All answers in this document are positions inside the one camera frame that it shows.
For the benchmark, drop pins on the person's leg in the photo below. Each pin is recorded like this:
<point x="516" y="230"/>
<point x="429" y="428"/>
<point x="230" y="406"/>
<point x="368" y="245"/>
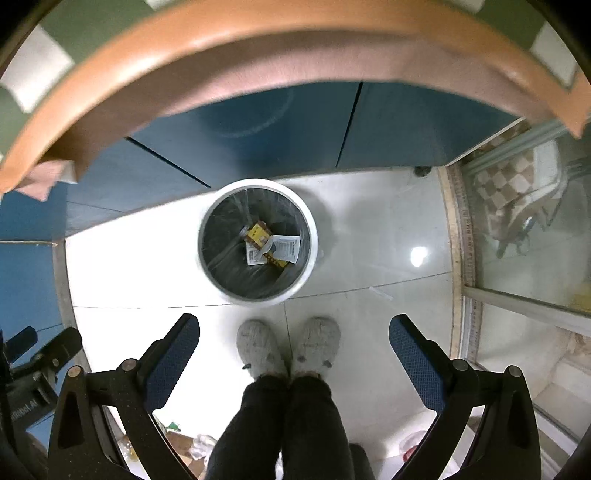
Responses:
<point x="316" y="429"/>
<point x="251" y="429"/>

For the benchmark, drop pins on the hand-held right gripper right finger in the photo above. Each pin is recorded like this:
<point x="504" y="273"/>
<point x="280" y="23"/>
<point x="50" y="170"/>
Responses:
<point x="413" y="364"/>

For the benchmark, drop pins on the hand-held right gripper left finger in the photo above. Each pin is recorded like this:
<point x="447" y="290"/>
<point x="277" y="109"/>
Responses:
<point x="173" y="364"/>

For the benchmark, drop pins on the person's right leg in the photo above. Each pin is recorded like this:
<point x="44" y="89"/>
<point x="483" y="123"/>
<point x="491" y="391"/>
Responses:
<point x="316" y="429"/>

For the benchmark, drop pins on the person's left leg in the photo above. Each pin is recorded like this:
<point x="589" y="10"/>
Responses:
<point x="251" y="429"/>

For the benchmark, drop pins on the blue cabinet door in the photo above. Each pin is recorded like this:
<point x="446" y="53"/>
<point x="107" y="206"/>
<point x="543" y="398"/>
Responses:
<point x="415" y="129"/>
<point x="120" y="189"/>
<point x="258" y="124"/>

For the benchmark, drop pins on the blue cabinet side panel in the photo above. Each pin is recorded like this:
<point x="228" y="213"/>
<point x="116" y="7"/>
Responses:
<point x="25" y="277"/>

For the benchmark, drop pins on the glass sliding door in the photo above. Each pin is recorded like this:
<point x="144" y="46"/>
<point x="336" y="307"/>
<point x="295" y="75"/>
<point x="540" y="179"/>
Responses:
<point x="531" y="258"/>

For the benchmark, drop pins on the beige checkered mat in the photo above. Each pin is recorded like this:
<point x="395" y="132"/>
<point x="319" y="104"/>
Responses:
<point x="508" y="184"/>

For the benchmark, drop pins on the black bin liner bag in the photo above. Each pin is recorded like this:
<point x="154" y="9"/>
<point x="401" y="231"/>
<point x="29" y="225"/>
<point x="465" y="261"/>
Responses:
<point x="226" y="240"/>

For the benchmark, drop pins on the grey fuzzy slipper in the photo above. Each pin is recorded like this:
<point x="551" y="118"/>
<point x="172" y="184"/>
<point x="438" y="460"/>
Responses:
<point x="258" y="346"/>
<point x="316" y="344"/>

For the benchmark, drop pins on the pink cloth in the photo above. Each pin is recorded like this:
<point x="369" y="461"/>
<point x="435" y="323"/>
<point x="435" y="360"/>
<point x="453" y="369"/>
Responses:
<point x="41" y="177"/>

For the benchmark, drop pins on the red white wrapper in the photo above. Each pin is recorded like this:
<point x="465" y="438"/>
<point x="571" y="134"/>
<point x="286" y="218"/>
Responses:
<point x="412" y="445"/>

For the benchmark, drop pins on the yellow snack packet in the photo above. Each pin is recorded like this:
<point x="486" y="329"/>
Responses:
<point x="256" y="233"/>

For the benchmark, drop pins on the white round trash bin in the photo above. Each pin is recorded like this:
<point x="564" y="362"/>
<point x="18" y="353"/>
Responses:
<point x="308" y="258"/>

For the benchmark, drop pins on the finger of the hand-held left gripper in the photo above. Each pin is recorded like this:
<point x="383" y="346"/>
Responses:
<point x="62" y="345"/>
<point x="21" y="341"/>

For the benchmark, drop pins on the brown cardboard piece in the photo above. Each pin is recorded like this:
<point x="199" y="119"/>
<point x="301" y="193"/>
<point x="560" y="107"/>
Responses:
<point x="178" y="445"/>

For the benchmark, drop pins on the clear plastic bag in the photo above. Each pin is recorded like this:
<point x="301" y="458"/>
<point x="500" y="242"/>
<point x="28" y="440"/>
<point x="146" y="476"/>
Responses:
<point x="204" y="445"/>

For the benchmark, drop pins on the wooden counter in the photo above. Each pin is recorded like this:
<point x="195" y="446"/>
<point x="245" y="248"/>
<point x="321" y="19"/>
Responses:
<point x="184" y="50"/>

